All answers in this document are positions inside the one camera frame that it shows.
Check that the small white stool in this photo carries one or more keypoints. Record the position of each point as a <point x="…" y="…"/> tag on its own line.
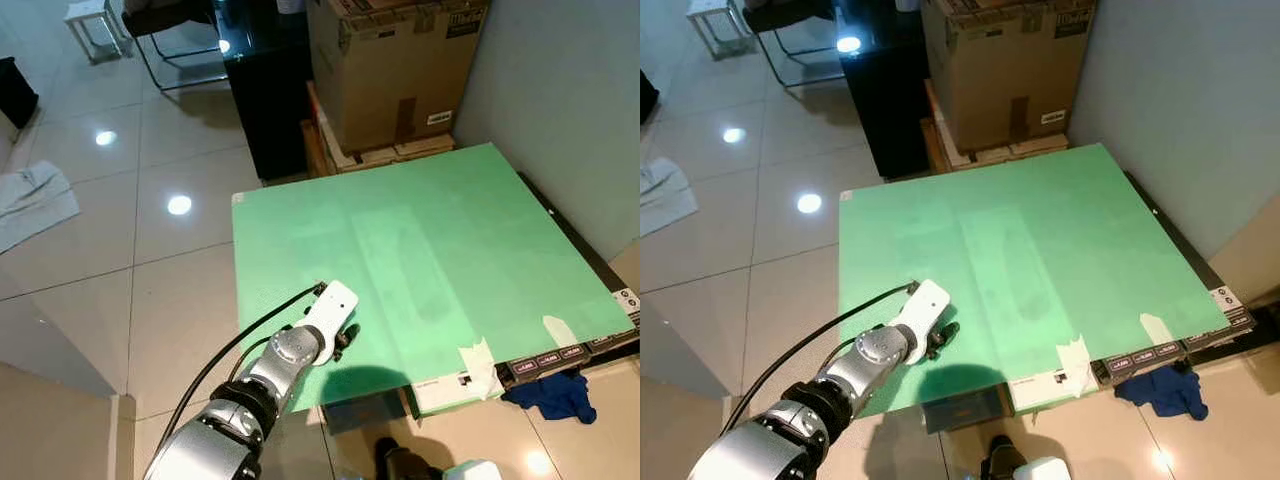
<point x="715" y="10"/>
<point x="92" y="12"/>

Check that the black low furniture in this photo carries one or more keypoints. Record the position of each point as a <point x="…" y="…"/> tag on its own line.
<point x="648" y="97"/>
<point x="15" y="90"/>

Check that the brown chair metal legs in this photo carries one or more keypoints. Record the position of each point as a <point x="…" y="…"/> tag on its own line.
<point x="165" y="18"/>
<point x="785" y="15"/>

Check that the large brown cardboard box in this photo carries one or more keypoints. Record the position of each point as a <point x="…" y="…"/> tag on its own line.
<point x="390" y="70"/>
<point x="1000" y="70"/>

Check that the crumpled white cloth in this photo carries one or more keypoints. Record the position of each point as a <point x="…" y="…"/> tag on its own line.
<point x="665" y="195"/>
<point x="35" y="200"/>

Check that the white labelled panel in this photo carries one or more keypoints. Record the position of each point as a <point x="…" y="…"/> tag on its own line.
<point x="445" y="392"/>
<point x="1050" y="390"/>

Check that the blue cloth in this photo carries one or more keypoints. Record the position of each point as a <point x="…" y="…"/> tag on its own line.
<point x="1160" y="392"/>
<point x="550" y="395"/>

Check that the white tape roll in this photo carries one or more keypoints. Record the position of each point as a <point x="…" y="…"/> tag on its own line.
<point x="290" y="5"/>

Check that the black table frame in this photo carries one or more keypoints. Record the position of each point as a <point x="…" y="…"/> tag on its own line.
<point x="1160" y="355"/>
<point x="560" y="358"/>

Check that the green board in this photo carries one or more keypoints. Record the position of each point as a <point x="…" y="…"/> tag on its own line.
<point x="400" y="260"/>
<point x="1000" y="260"/>

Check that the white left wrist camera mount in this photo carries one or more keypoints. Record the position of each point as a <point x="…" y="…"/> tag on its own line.
<point x="328" y="310"/>
<point x="922" y="308"/>

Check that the white tape piece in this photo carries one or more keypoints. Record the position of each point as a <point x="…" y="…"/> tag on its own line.
<point x="558" y="330"/>
<point x="1075" y="365"/>
<point x="1155" y="328"/>
<point x="480" y="365"/>

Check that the black glass-top cabinet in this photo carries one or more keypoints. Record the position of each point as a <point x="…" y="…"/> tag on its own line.
<point x="885" y="100"/>
<point x="265" y="100"/>

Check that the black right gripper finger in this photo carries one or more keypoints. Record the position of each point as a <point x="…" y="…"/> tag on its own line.
<point x="995" y="462"/>
<point x="392" y="462"/>

